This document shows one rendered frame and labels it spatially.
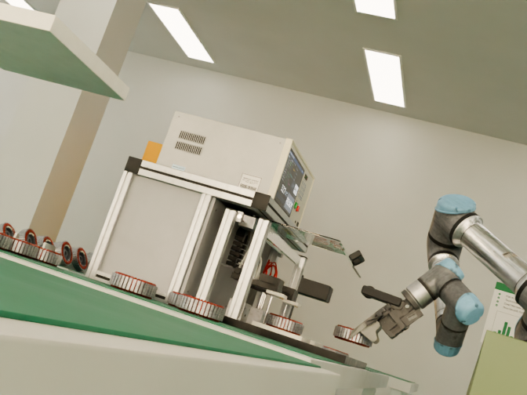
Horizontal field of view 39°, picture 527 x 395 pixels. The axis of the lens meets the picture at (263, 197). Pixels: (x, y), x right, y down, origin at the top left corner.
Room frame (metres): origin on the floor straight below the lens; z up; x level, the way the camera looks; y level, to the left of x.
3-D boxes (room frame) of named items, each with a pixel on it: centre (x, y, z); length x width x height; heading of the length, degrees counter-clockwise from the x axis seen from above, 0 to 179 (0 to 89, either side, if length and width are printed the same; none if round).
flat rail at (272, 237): (2.33, -0.11, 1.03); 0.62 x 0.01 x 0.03; 164
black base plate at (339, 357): (2.31, -0.19, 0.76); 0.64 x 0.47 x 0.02; 164
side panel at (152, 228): (2.11, 0.27, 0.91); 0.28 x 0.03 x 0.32; 74
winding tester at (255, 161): (2.41, 0.10, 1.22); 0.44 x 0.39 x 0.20; 164
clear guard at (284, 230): (2.20, -0.17, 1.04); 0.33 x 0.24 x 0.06; 74
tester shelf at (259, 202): (2.40, 0.10, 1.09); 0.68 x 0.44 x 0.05; 164
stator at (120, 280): (1.78, 0.22, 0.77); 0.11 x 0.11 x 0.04
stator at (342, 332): (2.12, -0.36, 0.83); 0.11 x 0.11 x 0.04
